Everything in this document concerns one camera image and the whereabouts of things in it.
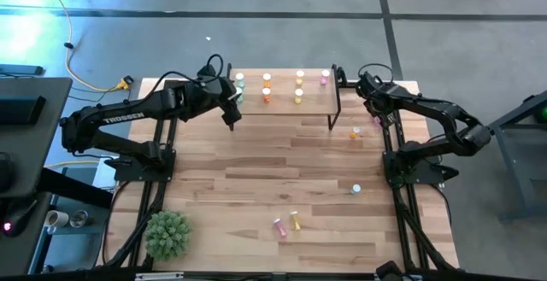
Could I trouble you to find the thin black floor cable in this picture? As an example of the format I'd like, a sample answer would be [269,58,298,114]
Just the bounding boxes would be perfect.
[67,85,135,118]

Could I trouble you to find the black teleoperation handle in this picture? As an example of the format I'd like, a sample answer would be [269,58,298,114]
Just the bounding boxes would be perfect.
[374,260,405,281]

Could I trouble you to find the black box on desk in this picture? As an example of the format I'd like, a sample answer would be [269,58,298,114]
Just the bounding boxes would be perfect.
[0,94,48,126]

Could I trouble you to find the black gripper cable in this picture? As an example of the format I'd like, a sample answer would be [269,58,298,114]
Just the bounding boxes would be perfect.
[356,62,396,86]
[144,52,225,102]

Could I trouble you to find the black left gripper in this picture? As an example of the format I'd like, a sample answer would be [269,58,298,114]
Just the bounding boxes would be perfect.
[194,73,244,132]

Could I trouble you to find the yellow power plug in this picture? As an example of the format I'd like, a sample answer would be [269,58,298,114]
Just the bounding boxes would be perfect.
[115,75,135,92]

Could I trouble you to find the flat black bar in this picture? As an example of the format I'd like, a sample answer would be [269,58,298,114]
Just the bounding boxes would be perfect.
[0,63,44,78]

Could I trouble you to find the black desk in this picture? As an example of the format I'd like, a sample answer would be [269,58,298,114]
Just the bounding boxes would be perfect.
[0,77,115,281]

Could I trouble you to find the shiny metal cup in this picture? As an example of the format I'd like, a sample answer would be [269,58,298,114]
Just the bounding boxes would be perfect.
[69,209,90,229]

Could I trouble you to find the black aluminium table frame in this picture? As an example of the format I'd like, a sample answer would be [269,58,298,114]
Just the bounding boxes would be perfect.
[98,77,461,281]

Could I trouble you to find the long yellow power cable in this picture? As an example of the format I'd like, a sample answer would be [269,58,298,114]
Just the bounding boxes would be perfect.
[37,0,123,93]

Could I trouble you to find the white box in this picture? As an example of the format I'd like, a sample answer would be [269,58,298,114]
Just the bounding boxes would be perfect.
[91,155,117,190]

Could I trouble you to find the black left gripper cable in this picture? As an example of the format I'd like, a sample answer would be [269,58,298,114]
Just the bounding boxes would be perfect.
[144,52,225,102]

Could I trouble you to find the green artificial plant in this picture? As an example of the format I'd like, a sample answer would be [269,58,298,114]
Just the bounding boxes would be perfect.
[144,209,194,262]

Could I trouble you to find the black base cable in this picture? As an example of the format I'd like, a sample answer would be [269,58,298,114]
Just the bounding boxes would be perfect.
[431,182,453,231]
[100,180,132,269]

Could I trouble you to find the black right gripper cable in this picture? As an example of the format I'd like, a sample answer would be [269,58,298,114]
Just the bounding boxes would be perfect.
[356,62,396,86]

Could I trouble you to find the white cup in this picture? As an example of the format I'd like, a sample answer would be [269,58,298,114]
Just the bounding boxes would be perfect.
[45,209,70,229]

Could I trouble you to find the short yellow floor cable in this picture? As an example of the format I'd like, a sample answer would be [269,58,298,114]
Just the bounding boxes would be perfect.
[44,160,102,170]

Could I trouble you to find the black device with light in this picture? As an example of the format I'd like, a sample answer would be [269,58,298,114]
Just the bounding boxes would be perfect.
[0,198,40,238]

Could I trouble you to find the black table clamp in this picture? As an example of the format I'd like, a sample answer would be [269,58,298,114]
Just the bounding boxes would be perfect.
[332,63,349,86]

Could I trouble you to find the wooden shelf black metal legs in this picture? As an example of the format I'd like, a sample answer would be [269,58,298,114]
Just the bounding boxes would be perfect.
[223,62,343,132]

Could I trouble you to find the dark grey side table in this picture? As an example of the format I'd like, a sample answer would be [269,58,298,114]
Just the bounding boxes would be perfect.
[470,89,547,225]

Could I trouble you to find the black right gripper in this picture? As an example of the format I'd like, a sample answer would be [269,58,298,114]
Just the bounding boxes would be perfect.
[355,71,398,122]

